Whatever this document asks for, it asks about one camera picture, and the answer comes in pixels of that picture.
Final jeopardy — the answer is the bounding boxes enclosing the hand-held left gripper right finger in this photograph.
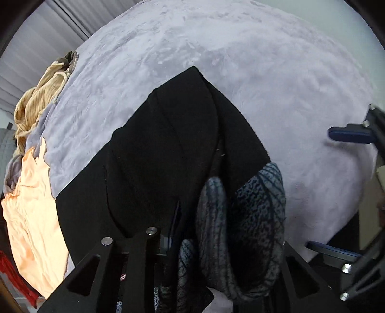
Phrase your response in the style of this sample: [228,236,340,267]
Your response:
[281,241,351,313]

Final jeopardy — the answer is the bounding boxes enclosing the black pants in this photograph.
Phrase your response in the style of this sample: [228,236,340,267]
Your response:
[56,65,286,313]

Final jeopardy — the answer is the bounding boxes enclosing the light grey garment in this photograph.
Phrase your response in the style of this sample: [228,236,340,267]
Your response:
[3,155,25,199]

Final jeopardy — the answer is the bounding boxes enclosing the lavender plush blanket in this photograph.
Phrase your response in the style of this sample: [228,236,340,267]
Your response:
[26,0,383,313]

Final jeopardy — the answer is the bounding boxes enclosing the orange shirt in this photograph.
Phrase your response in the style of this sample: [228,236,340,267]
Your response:
[1,137,70,300]

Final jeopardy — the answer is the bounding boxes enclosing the grey curtain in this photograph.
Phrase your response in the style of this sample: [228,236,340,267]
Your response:
[0,0,100,112]

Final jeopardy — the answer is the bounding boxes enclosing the red garment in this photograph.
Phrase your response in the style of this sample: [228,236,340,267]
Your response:
[0,250,45,308]

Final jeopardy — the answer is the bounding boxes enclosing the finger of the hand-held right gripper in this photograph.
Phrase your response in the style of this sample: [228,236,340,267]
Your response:
[306,235,385,301]
[328,104,385,145]

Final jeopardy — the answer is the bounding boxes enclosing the beige ribbed sweater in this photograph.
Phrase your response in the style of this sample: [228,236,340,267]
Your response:
[13,59,73,157]

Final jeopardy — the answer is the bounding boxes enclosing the dark grey garment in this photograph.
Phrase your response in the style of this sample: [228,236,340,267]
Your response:
[62,51,79,76]

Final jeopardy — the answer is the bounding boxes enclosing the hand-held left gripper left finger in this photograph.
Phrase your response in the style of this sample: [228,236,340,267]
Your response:
[37,201,181,313]

